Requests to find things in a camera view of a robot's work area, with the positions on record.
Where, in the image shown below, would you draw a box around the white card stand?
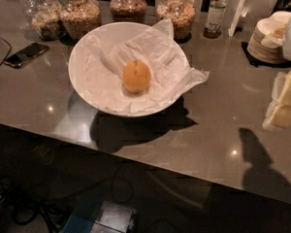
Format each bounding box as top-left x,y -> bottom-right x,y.
228,0 -> 246,37

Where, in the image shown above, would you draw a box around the black smartphone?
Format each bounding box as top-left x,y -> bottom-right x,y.
4,43 -> 49,68

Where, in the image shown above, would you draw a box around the glass jar of grains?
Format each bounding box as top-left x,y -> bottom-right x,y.
60,0 -> 101,41

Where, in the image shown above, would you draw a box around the stack of paper plates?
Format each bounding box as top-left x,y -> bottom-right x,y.
247,11 -> 291,64

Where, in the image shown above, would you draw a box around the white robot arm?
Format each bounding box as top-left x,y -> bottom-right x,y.
263,18 -> 291,131

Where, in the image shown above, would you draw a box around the black mat under plates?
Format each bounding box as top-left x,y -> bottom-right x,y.
241,42 -> 291,69

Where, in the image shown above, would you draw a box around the glass jar of light cereal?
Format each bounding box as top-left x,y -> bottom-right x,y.
155,0 -> 196,40

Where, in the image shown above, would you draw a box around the glass jar of brown granola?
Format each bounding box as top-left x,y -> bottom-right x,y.
110,0 -> 147,23

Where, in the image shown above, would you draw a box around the orange fruit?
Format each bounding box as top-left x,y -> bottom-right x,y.
122,60 -> 151,93

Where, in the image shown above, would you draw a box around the black cable on table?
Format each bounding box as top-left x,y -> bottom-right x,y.
0,35 -> 13,80

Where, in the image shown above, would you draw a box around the black cables on floor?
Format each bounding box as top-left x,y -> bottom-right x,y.
0,165 -> 69,233

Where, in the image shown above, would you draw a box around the white bowl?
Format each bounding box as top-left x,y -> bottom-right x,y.
68,21 -> 190,118

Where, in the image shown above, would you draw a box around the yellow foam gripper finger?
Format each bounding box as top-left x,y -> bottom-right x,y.
263,71 -> 291,131

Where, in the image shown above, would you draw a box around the grey box under table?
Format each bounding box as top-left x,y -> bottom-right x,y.
61,200 -> 138,233

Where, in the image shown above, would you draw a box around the white tissue paper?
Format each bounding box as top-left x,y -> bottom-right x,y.
83,17 -> 210,115

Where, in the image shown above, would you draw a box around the clear glass bottle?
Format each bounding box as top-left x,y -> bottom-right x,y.
203,0 -> 227,39

